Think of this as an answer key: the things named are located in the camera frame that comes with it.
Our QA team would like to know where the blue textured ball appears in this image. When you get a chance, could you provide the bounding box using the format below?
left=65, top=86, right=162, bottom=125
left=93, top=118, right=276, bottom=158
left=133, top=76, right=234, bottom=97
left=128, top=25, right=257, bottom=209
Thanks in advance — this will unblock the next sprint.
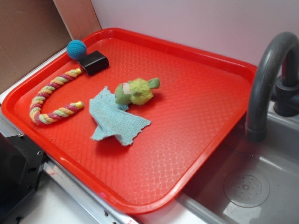
left=66, top=40, right=87, bottom=60

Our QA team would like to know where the grey plastic sink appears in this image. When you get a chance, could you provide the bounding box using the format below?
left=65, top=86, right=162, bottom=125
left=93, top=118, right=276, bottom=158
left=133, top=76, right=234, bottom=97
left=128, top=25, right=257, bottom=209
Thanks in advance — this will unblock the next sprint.
left=177, top=100, right=299, bottom=224

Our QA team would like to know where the sink drain strainer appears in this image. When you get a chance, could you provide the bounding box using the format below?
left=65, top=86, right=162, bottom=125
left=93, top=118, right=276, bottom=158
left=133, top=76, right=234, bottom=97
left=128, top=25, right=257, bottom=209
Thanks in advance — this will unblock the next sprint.
left=223, top=169, right=270, bottom=208

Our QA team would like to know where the black rectangular block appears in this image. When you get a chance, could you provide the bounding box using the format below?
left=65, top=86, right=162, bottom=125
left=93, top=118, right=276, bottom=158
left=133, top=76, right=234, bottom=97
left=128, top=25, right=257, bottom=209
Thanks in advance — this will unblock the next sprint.
left=78, top=50, right=110, bottom=76

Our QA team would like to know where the red plastic tray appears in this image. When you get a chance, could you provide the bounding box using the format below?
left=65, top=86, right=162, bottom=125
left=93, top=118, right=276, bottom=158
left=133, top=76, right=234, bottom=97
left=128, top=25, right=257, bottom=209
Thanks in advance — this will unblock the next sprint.
left=1, top=28, right=256, bottom=214

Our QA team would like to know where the green plush toy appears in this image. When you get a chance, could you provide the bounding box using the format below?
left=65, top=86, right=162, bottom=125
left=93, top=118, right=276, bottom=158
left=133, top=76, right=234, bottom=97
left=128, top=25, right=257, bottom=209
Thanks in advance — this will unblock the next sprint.
left=114, top=78, right=160, bottom=105

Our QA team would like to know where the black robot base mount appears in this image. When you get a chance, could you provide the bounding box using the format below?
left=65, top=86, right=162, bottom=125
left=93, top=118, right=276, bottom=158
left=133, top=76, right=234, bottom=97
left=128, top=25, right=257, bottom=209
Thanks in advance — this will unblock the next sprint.
left=0, top=134, right=45, bottom=222

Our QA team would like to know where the dark faucet handle knob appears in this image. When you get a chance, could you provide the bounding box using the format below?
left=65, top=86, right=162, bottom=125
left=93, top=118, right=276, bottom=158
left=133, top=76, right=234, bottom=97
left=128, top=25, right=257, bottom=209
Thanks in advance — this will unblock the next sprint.
left=274, top=50, right=299, bottom=117

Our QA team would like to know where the light blue cloth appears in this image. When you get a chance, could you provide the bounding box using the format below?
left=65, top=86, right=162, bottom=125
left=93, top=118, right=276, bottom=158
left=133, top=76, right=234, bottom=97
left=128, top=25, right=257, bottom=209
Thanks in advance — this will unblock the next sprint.
left=89, top=87, right=151, bottom=146

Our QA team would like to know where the multicolour rope toy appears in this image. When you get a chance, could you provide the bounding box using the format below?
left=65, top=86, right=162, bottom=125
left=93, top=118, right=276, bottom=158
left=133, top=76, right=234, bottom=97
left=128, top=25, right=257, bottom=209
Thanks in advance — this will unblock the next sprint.
left=29, top=67, right=85, bottom=126

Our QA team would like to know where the grey curved faucet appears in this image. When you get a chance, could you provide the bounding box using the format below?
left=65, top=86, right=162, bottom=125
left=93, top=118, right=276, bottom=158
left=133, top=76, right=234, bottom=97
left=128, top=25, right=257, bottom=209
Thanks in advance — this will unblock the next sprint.
left=245, top=32, right=299, bottom=142

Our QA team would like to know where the brown cardboard panel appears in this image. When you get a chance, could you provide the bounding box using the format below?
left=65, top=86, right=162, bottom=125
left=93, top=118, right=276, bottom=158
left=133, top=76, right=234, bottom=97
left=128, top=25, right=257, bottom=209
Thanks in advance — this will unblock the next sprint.
left=0, top=0, right=101, bottom=93

